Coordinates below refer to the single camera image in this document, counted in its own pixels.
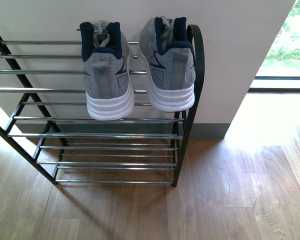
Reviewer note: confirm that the grey sneaker navy lining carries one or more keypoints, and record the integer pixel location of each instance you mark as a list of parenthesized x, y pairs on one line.
[(167, 55)]

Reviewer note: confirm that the black metal shoe rack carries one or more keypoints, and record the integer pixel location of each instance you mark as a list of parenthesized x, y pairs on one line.
[(49, 129)]

